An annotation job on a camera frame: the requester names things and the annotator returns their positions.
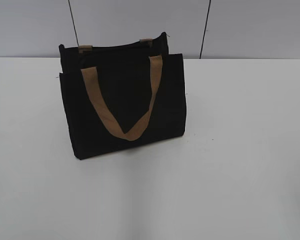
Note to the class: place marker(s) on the black fabric tote bag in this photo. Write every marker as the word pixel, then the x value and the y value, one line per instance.
pixel 168 119

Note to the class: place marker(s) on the tan bag handle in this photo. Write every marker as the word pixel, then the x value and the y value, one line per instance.
pixel 122 96
pixel 142 43

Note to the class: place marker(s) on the tan rear bag handle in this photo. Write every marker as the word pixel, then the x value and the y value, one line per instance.
pixel 142 43

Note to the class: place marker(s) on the tan front bag handle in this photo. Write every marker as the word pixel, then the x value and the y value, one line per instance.
pixel 122 96

